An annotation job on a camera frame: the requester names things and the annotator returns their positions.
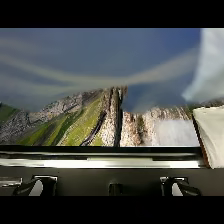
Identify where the light blue shirt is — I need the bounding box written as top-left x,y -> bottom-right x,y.
192,105 -> 224,170

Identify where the silver frame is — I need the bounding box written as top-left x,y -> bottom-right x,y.
0,150 -> 208,197

